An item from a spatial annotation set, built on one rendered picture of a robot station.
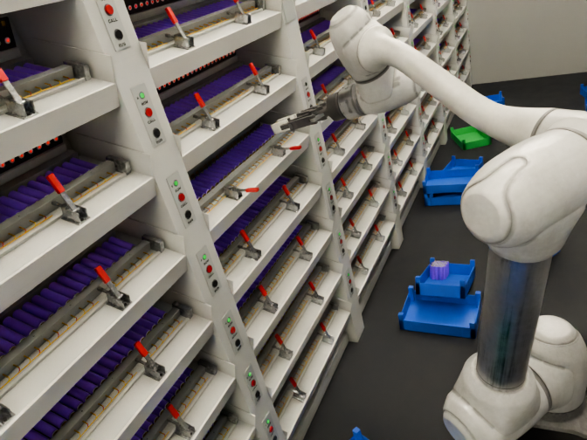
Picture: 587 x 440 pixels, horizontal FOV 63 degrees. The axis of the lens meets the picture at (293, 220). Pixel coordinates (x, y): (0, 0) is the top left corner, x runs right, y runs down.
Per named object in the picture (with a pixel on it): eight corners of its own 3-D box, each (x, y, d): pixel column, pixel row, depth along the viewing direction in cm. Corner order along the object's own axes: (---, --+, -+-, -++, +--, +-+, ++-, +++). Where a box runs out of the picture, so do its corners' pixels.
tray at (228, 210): (308, 146, 160) (310, 120, 155) (210, 246, 115) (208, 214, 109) (255, 133, 166) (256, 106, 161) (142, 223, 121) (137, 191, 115)
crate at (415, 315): (481, 305, 202) (480, 291, 198) (475, 339, 187) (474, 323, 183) (410, 299, 216) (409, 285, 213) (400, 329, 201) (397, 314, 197)
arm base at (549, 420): (584, 368, 132) (586, 354, 129) (594, 439, 115) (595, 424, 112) (512, 360, 140) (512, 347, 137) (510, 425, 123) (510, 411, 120)
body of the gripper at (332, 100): (344, 86, 133) (316, 96, 138) (334, 96, 126) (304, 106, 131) (354, 112, 135) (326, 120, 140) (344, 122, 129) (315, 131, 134)
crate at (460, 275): (431, 272, 229) (430, 257, 228) (475, 276, 220) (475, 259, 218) (415, 294, 203) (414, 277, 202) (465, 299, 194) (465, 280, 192)
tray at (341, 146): (376, 124, 221) (381, 95, 213) (329, 184, 176) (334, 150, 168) (335, 114, 228) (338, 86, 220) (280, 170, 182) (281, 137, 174)
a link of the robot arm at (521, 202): (547, 427, 114) (480, 482, 107) (492, 380, 126) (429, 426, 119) (631, 143, 68) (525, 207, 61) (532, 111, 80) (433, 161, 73)
